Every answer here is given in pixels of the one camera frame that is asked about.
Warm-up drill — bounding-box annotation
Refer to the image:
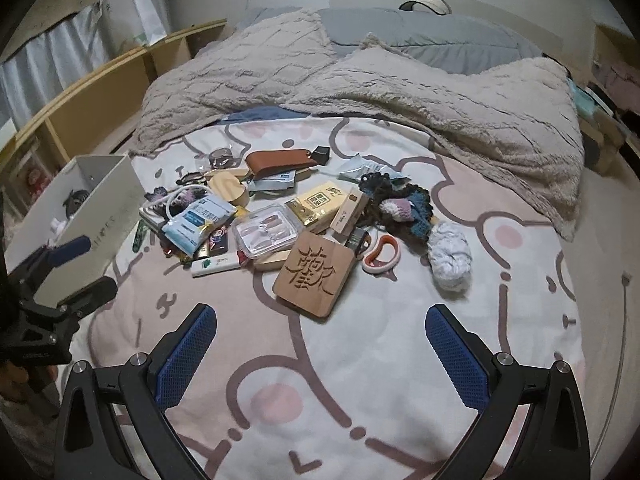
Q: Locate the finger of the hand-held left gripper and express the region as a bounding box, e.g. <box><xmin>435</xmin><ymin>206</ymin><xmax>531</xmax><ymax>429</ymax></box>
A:
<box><xmin>10</xmin><ymin>236</ymin><xmax>93</xmax><ymax>291</ymax></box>
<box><xmin>30</xmin><ymin>276</ymin><xmax>119</xmax><ymax>326</ymax></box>

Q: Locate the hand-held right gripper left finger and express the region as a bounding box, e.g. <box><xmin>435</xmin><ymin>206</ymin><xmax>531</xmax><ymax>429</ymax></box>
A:
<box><xmin>52</xmin><ymin>304</ymin><xmax>218</xmax><ymax>480</ymax></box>

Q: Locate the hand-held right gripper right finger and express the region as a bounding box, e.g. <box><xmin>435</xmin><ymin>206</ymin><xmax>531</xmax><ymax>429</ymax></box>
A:
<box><xmin>425</xmin><ymin>304</ymin><xmax>591</xmax><ymax>480</ymax></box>

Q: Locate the white storage box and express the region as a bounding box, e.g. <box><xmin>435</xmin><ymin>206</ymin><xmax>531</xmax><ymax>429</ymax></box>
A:
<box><xmin>2</xmin><ymin>155</ymin><xmax>138</xmax><ymax>306</ymax></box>

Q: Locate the white medicine sachet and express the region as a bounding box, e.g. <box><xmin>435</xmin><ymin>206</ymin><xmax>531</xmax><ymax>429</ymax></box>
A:
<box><xmin>162</xmin><ymin>197</ymin><xmax>238</xmax><ymax>257</ymax></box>

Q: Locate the carved wooden plaque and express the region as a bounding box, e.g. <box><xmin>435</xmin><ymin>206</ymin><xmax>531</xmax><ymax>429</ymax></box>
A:
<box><xmin>272</xmin><ymin>232</ymin><xmax>362</xmax><ymax>320</ymax></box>

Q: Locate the flat white box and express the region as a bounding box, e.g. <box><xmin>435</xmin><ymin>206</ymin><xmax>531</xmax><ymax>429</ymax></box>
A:
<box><xmin>139</xmin><ymin>202</ymin><xmax>168</xmax><ymax>233</ymax></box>

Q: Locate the white green tube box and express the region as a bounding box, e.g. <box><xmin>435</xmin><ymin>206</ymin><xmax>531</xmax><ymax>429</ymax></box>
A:
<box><xmin>191</xmin><ymin>256</ymin><xmax>240</xmax><ymax>278</ymax></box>

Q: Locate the white yarn bundle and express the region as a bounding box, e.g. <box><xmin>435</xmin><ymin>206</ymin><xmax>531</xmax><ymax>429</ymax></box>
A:
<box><xmin>427</xmin><ymin>222</ymin><xmax>474</xmax><ymax>291</ymax></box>

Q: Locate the printed bed sheet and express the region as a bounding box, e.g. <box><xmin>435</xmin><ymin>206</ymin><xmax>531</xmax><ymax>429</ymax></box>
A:
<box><xmin>60</xmin><ymin>110</ymin><xmax>588</xmax><ymax>480</ymax></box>

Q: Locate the colourful snack packet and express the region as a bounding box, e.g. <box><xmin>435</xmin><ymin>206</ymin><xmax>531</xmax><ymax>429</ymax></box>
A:
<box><xmin>207</xmin><ymin>227</ymin><xmax>231</xmax><ymax>257</ymax></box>

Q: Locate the orange white carabiner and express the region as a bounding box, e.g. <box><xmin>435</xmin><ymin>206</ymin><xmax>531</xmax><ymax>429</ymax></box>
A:
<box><xmin>361</xmin><ymin>234</ymin><xmax>401</xmax><ymax>275</ymax></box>

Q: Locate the wooden board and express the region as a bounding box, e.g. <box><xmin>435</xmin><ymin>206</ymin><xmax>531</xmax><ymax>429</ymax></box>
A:
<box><xmin>254</xmin><ymin>254</ymin><xmax>292</xmax><ymax>272</ymax></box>

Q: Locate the purple black crochet piece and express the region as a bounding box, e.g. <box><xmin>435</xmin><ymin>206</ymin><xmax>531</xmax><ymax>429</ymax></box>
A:
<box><xmin>150</xmin><ymin>185</ymin><xmax>211</xmax><ymax>211</ymax></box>

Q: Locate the clear plastic nail box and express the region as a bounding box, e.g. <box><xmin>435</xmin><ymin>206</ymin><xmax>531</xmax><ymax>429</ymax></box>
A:
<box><xmin>234</xmin><ymin>206</ymin><xmax>301</xmax><ymax>261</ymax></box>

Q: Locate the wooden shelf unit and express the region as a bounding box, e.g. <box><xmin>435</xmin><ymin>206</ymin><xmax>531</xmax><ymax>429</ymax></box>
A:
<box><xmin>0</xmin><ymin>19</ymin><xmax>228</xmax><ymax>221</ymax></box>

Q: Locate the black tube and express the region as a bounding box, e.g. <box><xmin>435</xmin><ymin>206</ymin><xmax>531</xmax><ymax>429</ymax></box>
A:
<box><xmin>345</xmin><ymin>227</ymin><xmax>371</xmax><ymax>261</ymax></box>

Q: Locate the round wooden lid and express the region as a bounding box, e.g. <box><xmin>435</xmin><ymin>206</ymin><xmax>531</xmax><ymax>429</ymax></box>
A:
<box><xmin>209</xmin><ymin>172</ymin><xmax>249</xmax><ymax>209</ymax></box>

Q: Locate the dark crochet yarn piece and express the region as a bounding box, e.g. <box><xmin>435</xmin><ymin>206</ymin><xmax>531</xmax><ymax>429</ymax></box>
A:
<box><xmin>359</xmin><ymin>172</ymin><xmax>434</xmax><ymax>241</ymax></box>

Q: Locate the grey curtain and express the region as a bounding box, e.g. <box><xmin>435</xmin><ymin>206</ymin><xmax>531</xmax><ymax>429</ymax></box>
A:
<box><xmin>0</xmin><ymin>0</ymin><xmax>173</xmax><ymax>136</ymax></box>

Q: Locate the small blue white packet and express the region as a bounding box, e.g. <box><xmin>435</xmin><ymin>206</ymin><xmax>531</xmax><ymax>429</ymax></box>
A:
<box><xmin>247</xmin><ymin>170</ymin><xmax>296</xmax><ymax>194</ymax></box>

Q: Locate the gold yellow box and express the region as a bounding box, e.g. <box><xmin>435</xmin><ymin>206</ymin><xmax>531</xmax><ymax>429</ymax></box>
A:
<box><xmin>285</xmin><ymin>180</ymin><xmax>351</xmax><ymax>233</ymax></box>

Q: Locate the crumpled white blue packet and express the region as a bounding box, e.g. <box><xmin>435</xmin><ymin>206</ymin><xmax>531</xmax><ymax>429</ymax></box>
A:
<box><xmin>340</xmin><ymin>155</ymin><xmax>404</xmax><ymax>184</ymax></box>

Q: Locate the brown leather pouch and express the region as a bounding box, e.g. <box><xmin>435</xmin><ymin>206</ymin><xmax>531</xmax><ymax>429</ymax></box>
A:
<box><xmin>245</xmin><ymin>149</ymin><xmax>313</xmax><ymax>181</ymax></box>

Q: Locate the blue cloth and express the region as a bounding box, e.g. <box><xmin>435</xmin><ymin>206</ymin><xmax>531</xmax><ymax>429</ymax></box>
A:
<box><xmin>220</xmin><ymin>107</ymin><xmax>307</xmax><ymax>124</ymax></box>

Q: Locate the white paper bag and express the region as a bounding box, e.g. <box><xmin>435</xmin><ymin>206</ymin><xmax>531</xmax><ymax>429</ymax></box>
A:
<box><xmin>92</xmin><ymin>0</ymin><xmax>168</xmax><ymax>53</ymax></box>

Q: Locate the cardboard box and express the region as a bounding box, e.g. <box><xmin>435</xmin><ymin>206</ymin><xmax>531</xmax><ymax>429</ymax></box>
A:
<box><xmin>582</xmin><ymin>117</ymin><xmax>628</xmax><ymax>176</ymax></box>

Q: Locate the beige fuzzy blanket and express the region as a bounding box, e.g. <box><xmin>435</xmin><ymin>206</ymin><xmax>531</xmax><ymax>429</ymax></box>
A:
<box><xmin>130</xmin><ymin>7</ymin><xmax>586</xmax><ymax>241</ymax></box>

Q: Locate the teal plastic bag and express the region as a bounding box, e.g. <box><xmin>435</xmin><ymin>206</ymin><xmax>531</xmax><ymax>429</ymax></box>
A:
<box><xmin>570</xmin><ymin>80</ymin><xmax>608</xmax><ymax>119</ymax></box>

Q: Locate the grey quilt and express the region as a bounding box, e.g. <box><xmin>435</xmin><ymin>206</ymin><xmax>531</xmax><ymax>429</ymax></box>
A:
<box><xmin>235</xmin><ymin>7</ymin><xmax>543</xmax><ymax>78</ymax></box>

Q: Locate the white brimmed hat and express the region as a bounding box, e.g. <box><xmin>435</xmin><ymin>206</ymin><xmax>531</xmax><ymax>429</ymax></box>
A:
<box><xmin>400</xmin><ymin>0</ymin><xmax>452</xmax><ymax>16</ymax></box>

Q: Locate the wardrobe alcove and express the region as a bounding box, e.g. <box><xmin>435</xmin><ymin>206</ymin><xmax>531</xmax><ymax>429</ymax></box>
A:
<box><xmin>592</xmin><ymin>22</ymin><xmax>640</xmax><ymax>151</ymax></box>

